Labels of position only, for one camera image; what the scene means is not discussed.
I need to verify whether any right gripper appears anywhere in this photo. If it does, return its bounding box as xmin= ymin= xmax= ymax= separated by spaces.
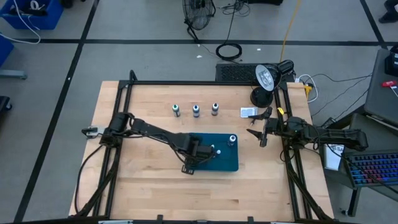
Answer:
xmin=246 ymin=106 xmax=286 ymax=147

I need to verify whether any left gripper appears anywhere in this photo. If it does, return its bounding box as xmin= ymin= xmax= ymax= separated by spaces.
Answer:
xmin=182 ymin=140 xmax=218 ymax=175

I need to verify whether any small white printed card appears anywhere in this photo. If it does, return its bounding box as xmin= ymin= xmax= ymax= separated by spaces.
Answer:
xmin=239 ymin=106 xmax=259 ymax=119

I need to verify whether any blue plastic bin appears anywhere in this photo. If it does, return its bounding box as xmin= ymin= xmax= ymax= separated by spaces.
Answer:
xmin=186 ymin=133 xmax=240 ymax=172

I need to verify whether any black desk lamp silver shade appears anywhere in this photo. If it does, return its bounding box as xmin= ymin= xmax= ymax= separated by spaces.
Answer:
xmin=249 ymin=59 xmax=295 ymax=109

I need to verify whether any black perforated computer case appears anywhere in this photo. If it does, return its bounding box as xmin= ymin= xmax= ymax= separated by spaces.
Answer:
xmin=215 ymin=63 xmax=296 ymax=83

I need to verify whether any white printed paper sheet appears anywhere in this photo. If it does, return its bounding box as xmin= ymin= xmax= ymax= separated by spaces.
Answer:
xmin=323 ymin=143 xmax=345 ymax=171

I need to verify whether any grey desk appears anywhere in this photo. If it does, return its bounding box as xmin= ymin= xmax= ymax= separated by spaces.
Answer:
xmin=363 ymin=48 xmax=398 ymax=127

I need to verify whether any backlit rainbow keyboard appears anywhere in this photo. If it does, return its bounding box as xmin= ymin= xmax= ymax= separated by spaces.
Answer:
xmin=344 ymin=150 xmax=398 ymax=188

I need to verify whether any dark grey side table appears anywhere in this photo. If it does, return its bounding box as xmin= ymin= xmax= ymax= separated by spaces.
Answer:
xmin=318 ymin=112 xmax=398 ymax=218

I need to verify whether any black equipment base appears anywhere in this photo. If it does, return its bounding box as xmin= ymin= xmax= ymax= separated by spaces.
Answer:
xmin=245 ymin=0 xmax=284 ymax=6

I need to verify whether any black floor fan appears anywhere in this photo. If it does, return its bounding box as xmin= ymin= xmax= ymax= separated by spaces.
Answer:
xmin=182 ymin=0 xmax=217 ymax=44

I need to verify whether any black desktop device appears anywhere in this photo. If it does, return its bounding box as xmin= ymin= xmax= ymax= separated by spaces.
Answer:
xmin=384 ymin=43 xmax=398 ymax=78

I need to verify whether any person's foot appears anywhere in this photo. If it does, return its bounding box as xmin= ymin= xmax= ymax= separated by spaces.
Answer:
xmin=377 ymin=0 xmax=398 ymax=24

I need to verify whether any black chair base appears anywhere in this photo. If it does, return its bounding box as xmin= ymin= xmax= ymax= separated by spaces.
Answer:
xmin=0 ymin=95 xmax=13 ymax=113

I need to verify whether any grey metal floor foot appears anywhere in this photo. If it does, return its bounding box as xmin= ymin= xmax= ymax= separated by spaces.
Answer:
xmin=0 ymin=69 xmax=28 ymax=80

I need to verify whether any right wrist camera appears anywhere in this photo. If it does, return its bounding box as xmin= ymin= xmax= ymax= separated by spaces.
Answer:
xmin=269 ymin=118 xmax=284 ymax=130

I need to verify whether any white power cable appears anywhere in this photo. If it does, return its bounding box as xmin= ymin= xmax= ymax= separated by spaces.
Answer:
xmin=294 ymin=73 xmax=320 ymax=104

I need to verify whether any black aluminium table frame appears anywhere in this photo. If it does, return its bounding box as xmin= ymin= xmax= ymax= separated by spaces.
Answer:
xmin=68 ymin=70 xmax=335 ymax=224

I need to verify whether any coiled black floor cable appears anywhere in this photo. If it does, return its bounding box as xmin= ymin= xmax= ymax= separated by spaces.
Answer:
xmin=215 ymin=42 xmax=243 ymax=62

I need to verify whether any yellow hanging power cord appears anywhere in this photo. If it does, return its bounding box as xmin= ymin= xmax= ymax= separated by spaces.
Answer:
xmin=279 ymin=0 xmax=302 ymax=63

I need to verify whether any grey metal base bracket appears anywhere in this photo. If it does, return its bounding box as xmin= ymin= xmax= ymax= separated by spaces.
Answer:
xmin=81 ymin=124 xmax=106 ymax=139

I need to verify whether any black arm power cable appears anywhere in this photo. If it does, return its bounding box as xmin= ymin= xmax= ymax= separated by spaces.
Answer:
xmin=73 ymin=143 xmax=106 ymax=216

